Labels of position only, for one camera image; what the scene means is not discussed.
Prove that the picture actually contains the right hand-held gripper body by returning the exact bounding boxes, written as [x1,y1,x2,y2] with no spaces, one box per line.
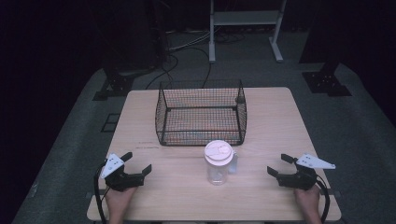
[276,152,337,191]

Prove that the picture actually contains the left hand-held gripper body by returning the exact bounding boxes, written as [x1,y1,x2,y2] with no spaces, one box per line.
[99,152,146,192]

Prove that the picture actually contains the clear plastic cup white lid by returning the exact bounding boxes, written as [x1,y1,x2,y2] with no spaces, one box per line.
[204,139,239,187]

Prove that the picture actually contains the black wire mesh basket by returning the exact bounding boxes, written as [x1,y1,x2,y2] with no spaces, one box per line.
[154,78,248,147]

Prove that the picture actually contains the person's left hand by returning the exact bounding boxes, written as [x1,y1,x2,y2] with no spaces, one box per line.
[105,186,138,216]

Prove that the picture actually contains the person's right hand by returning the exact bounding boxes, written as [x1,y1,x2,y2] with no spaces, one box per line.
[293,185,322,216]

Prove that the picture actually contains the black stand with base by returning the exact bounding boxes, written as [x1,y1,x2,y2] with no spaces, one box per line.
[92,0,167,102]
[299,0,353,98]

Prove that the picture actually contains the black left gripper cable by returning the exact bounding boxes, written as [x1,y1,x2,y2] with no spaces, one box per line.
[93,161,110,224]

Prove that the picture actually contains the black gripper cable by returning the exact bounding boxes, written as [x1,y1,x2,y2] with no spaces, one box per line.
[315,175,332,224]
[93,161,110,224]

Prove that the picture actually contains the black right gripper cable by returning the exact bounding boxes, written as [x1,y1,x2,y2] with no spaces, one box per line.
[315,175,332,224]

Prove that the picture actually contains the black floor cable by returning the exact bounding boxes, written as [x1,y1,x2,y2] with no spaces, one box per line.
[169,46,213,90]
[145,53,180,91]

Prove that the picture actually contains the white floor cables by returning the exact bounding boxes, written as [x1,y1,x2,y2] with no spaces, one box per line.
[165,28,216,52]

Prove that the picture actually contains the white metal table frame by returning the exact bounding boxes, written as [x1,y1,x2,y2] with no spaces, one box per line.
[208,0,288,64]

